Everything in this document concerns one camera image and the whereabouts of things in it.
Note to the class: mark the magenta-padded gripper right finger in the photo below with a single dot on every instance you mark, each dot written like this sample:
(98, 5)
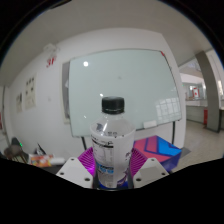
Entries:
(151, 170)

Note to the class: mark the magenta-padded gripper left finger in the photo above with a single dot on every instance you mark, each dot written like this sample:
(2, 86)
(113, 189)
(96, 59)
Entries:
(73, 170)

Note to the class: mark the clear black-capped drink bottle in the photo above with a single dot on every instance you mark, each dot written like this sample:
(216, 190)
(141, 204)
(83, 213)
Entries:
(112, 146)

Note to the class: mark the small white block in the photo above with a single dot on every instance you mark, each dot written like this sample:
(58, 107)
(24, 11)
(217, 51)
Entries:
(57, 161)

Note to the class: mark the blue box with red print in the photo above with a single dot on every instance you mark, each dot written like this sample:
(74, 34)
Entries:
(160, 150)

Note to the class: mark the orange printed flat box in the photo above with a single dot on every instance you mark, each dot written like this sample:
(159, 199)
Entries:
(40, 160)

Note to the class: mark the dark chair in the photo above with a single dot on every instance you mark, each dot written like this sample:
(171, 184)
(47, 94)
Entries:
(13, 150)

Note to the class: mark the red fire extinguisher box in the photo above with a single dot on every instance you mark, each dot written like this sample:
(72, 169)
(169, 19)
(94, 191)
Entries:
(205, 116)

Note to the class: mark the large whiteboard on stand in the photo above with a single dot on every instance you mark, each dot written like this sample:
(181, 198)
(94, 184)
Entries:
(126, 86)

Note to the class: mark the small white wall poster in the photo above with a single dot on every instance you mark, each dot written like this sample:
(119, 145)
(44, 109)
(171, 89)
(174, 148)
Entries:
(19, 102)

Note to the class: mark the red and white wall sign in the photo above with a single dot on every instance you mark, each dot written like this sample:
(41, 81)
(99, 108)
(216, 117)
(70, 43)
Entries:
(196, 93)

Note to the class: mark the large white wall poster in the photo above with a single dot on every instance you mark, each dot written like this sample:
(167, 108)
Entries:
(30, 91)

